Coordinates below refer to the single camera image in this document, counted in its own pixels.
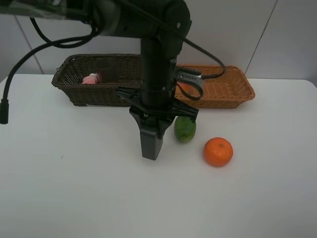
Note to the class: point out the red orange peach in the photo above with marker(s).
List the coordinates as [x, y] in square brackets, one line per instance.
[185, 87]

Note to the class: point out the dark brown wicker basket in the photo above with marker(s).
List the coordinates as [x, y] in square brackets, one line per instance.
[69, 78]

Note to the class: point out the light orange wicker basket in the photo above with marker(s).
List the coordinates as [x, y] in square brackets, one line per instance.
[226, 92]

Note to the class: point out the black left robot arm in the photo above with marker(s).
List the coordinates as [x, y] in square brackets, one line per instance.
[161, 25]

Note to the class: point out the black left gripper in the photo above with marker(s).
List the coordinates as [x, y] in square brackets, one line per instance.
[153, 105]

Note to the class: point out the pink lotion bottle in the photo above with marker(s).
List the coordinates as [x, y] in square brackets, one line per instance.
[91, 79]

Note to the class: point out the translucent purple plastic cup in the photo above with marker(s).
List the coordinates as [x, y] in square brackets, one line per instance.
[106, 70]

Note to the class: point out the orange tangerine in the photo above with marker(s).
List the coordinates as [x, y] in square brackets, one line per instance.
[218, 152]

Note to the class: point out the green mango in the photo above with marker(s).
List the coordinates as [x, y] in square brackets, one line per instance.
[184, 129]

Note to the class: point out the black pump bottle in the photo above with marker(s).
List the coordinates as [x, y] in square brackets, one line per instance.
[151, 142]

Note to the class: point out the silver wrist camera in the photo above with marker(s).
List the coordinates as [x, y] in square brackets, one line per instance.
[190, 78]

